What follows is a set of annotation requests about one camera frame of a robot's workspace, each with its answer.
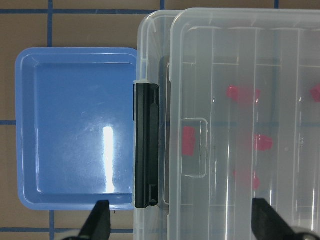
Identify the clear plastic box lid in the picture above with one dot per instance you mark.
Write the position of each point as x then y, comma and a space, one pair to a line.
278, 52

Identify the red block near latch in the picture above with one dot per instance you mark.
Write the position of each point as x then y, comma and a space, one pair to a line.
188, 140

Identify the clear plastic storage box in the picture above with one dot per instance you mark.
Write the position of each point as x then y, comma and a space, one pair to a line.
153, 66

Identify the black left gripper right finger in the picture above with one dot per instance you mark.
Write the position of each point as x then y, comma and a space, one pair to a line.
267, 224

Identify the red block middle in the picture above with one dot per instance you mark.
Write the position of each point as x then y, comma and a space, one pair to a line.
262, 142

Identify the red block front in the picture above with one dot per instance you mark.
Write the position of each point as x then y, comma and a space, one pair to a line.
247, 180

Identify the red block back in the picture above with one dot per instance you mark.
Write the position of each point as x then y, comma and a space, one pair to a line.
243, 95

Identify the blue plastic tray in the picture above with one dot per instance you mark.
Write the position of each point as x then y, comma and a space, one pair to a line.
74, 127

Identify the red block far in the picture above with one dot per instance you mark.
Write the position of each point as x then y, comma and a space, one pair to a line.
315, 93

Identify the black box latch handle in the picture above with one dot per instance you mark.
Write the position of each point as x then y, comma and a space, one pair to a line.
146, 145

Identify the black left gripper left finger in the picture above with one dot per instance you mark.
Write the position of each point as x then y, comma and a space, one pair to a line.
98, 224

